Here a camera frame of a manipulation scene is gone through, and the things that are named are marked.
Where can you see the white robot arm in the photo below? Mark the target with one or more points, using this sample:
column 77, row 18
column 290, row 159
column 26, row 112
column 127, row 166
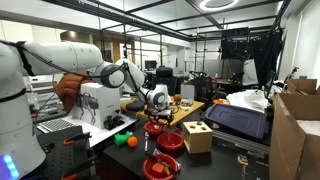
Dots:
column 66, row 58

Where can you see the white foam sheet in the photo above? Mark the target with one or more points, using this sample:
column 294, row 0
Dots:
column 308, row 126

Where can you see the brown puffer jacket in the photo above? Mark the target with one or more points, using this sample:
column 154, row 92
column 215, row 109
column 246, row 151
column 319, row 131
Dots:
column 66, row 91

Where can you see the brown football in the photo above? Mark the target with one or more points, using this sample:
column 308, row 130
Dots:
column 177, row 98

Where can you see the black pegboard stand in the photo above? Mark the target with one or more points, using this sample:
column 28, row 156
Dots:
column 56, row 156

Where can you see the white side table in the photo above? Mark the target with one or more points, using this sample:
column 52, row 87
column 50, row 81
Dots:
column 100, row 133

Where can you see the black soft pouch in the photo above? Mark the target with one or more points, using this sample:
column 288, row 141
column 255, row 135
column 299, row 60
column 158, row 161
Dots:
column 135, row 106

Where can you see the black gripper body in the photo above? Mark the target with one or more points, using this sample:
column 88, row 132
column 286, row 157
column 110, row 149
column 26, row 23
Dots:
column 159, row 115

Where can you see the clear plastic container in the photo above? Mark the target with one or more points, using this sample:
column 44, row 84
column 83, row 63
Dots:
column 185, row 104

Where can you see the black game controller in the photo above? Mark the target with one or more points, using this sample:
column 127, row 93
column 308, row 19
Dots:
column 113, row 122

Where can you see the black equipment case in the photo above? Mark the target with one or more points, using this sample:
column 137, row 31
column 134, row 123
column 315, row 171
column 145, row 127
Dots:
column 240, row 141

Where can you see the orange toy ball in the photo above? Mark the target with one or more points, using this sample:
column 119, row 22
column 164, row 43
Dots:
column 132, row 141

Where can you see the white blue packet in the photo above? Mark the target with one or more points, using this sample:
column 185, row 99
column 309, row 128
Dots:
column 156, row 152

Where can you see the white robot dog box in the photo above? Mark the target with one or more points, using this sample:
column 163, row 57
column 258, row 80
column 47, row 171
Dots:
column 100, row 103

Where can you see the green ball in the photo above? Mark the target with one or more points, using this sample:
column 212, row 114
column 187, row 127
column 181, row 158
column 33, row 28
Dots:
column 120, row 139

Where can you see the white paper pile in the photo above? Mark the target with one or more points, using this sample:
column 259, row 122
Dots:
column 248, row 98

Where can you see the red block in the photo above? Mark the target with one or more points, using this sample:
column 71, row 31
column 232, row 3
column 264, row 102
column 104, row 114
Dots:
column 157, row 168

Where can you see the red plastic bowl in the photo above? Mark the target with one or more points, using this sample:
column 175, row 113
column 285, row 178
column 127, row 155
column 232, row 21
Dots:
column 148, row 171
column 170, row 141

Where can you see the wooden shape sorter box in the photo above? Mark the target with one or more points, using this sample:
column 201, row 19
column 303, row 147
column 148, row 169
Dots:
column 196, row 138

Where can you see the silver keyboard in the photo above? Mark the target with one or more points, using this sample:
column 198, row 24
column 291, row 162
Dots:
column 55, row 125

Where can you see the light wooden desk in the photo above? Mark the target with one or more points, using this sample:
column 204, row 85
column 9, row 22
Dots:
column 188, row 111

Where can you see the dark blue plastic lid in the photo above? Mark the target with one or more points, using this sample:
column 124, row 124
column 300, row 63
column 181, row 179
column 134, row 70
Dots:
column 236, row 120

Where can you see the black backdrop curtain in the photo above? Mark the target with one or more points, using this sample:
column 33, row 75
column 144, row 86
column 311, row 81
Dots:
column 263, row 53

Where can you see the large cardboard box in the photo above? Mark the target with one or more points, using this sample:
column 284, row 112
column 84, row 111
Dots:
column 290, row 140

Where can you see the black headrest office chair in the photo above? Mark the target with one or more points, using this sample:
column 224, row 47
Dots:
column 165, row 75

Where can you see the black mesh office chair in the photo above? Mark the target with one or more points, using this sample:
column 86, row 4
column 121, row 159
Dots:
column 201, row 88

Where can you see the small open cardboard box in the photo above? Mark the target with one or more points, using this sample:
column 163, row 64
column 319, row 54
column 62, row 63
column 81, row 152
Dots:
column 301, row 86

